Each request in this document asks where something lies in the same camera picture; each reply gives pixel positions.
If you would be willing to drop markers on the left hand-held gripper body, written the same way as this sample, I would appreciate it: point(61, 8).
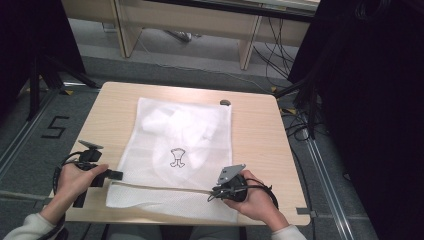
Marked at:
point(90, 156)

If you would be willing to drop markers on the grey tape strip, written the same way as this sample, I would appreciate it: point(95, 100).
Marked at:
point(304, 211)

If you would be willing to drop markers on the metal floor rail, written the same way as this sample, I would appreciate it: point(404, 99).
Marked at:
point(328, 186)
point(23, 133)

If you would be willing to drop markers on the black curtain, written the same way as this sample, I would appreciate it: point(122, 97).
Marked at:
point(373, 110)
point(30, 40)

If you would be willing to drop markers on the dark round table grommet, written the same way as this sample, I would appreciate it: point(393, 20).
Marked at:
point(225, 102)

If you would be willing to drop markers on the white mesh laundry bag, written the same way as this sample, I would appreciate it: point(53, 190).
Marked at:
point(186, 150)

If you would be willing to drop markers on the black metal stand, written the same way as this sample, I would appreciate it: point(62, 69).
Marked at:
point(310, 110)
point(35, 90)

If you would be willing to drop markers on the white garment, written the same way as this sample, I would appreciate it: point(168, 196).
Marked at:
point(185, 128)

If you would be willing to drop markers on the person's right hand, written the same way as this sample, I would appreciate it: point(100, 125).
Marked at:
point(258, 205)

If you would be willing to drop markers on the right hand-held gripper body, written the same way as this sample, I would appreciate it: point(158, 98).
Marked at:
point(235, 188)

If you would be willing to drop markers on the person's left hand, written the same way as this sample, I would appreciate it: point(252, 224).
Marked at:
point(75, 185)

